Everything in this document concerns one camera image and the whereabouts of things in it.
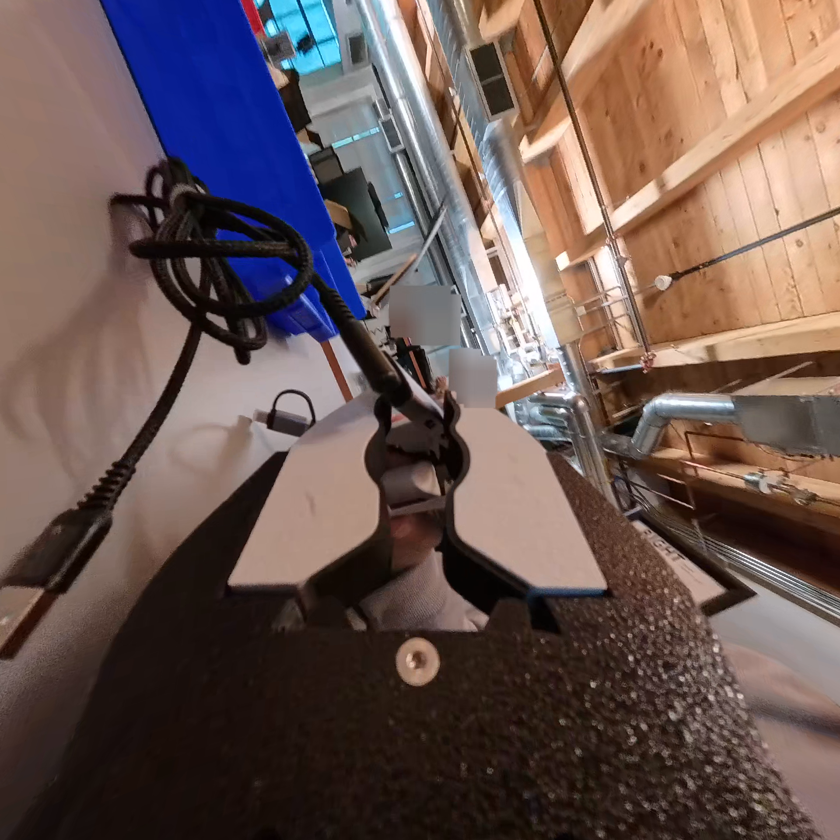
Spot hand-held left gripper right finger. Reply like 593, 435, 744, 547
440, 390, 609, 599

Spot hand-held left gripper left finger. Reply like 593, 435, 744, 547
227, 392, 395, 613

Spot black braided cable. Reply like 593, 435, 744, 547
0, 156, 447, 660

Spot person's right forearm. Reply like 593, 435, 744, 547
360, 558, 490, 632

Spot grey desk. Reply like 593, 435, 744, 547
0, 0, 358, 808

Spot person's right hand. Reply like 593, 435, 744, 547
392, 512, 442, 571

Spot grey usb plug with loop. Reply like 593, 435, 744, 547
252, 389, 317, 438

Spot silver bent pipe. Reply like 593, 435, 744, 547
525, 387, 614, 506

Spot metal vent grille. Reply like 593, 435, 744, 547
467, 39, 521, 122

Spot blue plastic bin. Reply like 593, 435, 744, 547
98, 0, 368, 343

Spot silver elbow duct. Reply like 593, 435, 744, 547
630, 392, 840, 460

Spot silver spiral ventilation duct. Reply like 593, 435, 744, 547
357, 0, 500, 290

